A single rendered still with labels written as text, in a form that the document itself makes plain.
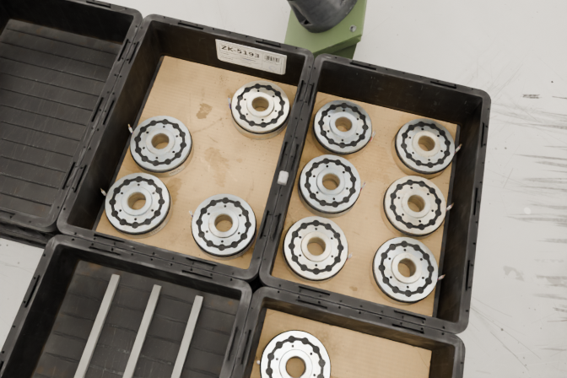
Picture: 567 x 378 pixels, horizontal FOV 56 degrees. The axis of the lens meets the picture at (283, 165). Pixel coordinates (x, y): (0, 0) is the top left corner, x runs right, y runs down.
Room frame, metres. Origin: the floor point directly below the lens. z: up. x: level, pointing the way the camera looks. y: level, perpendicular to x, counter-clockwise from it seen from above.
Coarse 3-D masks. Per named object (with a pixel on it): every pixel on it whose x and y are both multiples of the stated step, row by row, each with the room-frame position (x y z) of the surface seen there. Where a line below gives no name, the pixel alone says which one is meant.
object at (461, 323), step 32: (320, 64) 0.50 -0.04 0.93; (352, 64) 0.52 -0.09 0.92; (480, 96) 0.48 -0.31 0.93; (480, 128) 0.42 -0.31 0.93; (288, 160) 0.32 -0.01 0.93; (480, 160) 0.36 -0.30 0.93; (288, 192) 0.27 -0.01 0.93; (480, 192) 0.31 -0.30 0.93; (288, 288) 0.13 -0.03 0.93; (416, 320) 0.11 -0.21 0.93
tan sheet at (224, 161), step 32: (192, 64) 0.53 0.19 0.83; (160, 96) 0.46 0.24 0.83; (192, 96) 0.47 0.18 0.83; (224, 96) 0.47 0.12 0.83; (288, 96) 0.49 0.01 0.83; (192, 128) 0.40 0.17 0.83; (224, 128) 0.41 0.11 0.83; (128, 160) 0.33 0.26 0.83; (192, 160) 0.34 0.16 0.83; (224, 160) 0.35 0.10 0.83; (256, 160) 0.36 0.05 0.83; (192, 192) 0.28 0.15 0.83; (224, 192) 0.29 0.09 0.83; (256, 192) 0.30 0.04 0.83; (224, 224) 0.24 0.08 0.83; (256, 224) 0.24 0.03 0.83
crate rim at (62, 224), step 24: (144, 24) 0.54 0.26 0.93; (168, 24) 0.54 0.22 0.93; (192, 24) 0.55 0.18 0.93; (288, 48) 0.53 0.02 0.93; (120, 72) 0.44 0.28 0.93; (120, 96) 0.40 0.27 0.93; (96, 144) 0.31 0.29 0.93; (288, 144) 0.35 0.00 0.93; (72, 192) 0.23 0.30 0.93; (264, 216) 0.23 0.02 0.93; (96, 240) 0.16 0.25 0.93; (264, 240) 0.19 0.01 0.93; (192, 264) 0.15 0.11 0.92; (216, 264) 0.15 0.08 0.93
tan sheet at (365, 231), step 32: (320, 96) 0.50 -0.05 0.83; (384, 128) 0.45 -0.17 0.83; (448, 128) 0.47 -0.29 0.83; (352, 160) 0.38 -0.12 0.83; (384, 160) 0.39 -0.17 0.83; (384, 192) 0.33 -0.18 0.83; (288, 224) 0.25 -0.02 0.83; (352, 224) 0.26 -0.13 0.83; (384, 224) 0.27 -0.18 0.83; (352, 256) 0.21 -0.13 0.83; (320, 288) 0.15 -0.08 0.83; (352, 288) 0.16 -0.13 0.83
